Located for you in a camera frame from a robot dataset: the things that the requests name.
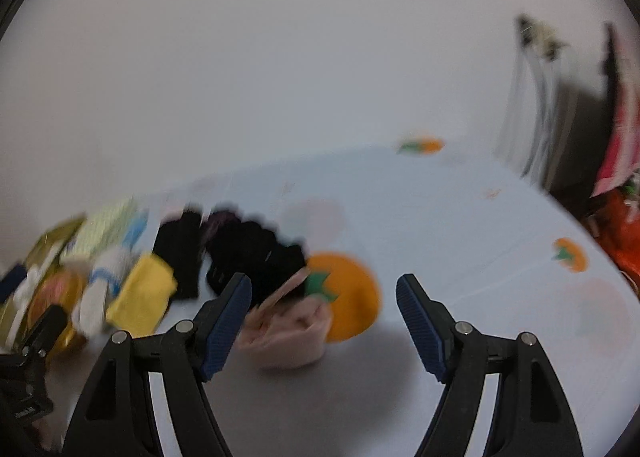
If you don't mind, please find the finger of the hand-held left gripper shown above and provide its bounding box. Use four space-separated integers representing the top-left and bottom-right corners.
24 304 69 359

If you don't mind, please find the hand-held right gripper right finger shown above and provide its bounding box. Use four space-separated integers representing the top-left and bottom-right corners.
395 273 586 457

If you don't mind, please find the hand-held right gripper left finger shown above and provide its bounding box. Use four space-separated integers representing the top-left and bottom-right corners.
61 273 253 457

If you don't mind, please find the pink sock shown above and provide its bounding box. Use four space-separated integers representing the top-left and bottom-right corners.
235 271 335 370

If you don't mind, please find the white blue striped sock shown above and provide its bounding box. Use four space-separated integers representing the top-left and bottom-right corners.
71 246 135 339

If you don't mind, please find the black sock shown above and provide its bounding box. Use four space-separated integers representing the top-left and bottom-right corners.
151 213 207 301
205 209 310 307

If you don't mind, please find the gold tin box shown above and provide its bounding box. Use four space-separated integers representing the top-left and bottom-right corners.
0 216 87 354

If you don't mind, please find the purple sock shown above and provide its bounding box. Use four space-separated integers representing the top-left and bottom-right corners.
206 211 243 240

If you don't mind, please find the pink lidded gold can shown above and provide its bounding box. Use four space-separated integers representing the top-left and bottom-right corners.
26 269 87 352

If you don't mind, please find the yellow sock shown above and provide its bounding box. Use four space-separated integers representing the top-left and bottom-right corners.
105 253 179 339

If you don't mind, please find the persimmon printed tablecloth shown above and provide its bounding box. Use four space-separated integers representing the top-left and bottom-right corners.
0 143 632 457

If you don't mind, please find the yellow patterned tissue pack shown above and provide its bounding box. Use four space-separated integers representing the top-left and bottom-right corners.
59 196 152 264

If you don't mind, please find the orange bag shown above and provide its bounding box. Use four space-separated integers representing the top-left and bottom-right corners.
584 186 640 290

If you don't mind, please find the red and white cloth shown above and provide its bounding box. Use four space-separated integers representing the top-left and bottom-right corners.
589 24 640 198

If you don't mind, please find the white cable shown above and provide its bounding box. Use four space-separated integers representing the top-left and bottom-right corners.
495 49 576 182

